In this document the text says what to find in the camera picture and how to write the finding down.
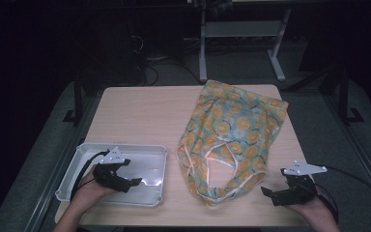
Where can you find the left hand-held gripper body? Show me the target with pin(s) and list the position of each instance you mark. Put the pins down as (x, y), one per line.
(108, 175)

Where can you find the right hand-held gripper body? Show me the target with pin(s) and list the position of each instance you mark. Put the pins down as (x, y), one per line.
(298, 190)

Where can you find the lemon print fabric bag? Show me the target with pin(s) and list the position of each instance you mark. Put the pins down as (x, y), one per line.
(232, 135)

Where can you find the person's left hand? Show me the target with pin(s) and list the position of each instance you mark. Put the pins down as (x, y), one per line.
(88, 190)

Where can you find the person's right hand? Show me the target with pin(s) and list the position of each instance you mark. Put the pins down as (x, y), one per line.
(317, 206)

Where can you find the white plastic tray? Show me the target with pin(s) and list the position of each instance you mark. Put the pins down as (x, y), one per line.
(148, 161)

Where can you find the black metal stand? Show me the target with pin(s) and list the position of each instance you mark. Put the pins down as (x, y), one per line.
(344, 96)
(77, 100)

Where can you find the grey metal rail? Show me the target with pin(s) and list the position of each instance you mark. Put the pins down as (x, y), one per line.
(51, 190)
(357, 145)

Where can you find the white metal desk frame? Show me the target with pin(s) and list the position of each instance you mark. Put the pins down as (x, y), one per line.
(241, 29)

